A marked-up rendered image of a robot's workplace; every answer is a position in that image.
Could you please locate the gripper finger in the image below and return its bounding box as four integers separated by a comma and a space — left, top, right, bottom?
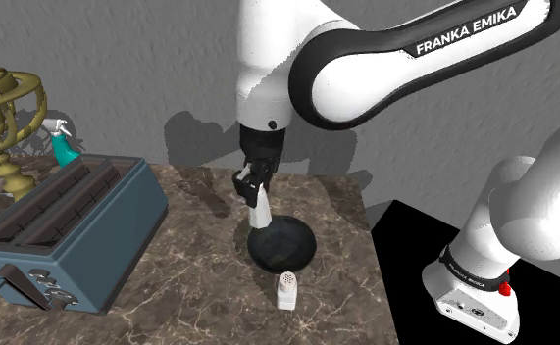
232, 168, 263, 208
258, 160, 281, 193

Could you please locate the white salt shaker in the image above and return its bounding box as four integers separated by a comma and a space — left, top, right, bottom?
276, 271, 299, 312

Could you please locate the blue toaster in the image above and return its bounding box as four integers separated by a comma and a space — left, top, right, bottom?
0, 153, 170, 316

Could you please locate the black robot stand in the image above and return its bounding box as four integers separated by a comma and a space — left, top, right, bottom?
370, 199, 560, 345

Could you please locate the teal spray bottle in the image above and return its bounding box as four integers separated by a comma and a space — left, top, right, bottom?
41, 118, 82, 169

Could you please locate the golden armillary sphere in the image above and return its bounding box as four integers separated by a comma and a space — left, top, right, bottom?
0, 47, 49, 202

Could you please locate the black pan with white handle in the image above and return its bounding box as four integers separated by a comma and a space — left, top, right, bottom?
240, 164, 318, 275

